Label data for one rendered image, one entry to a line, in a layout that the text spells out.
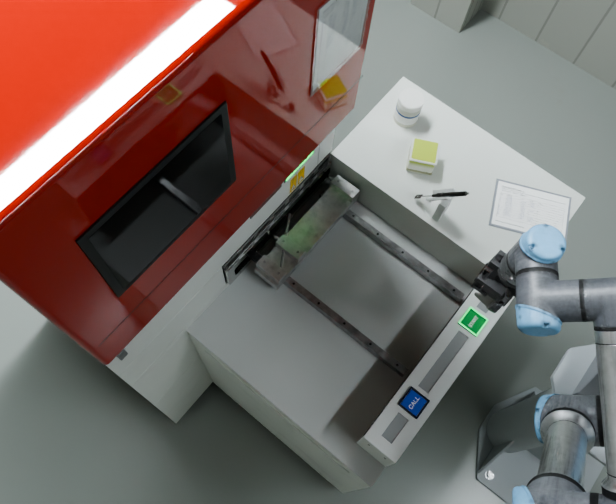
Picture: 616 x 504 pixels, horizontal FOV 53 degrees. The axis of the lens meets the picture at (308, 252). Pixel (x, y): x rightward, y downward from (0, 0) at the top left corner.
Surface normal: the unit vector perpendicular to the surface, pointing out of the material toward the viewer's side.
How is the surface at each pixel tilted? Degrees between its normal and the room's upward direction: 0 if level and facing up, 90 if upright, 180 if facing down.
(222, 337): 0
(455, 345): 0
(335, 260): 0
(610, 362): 58
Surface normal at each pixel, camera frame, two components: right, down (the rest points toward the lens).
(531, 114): 0.04, -0.38
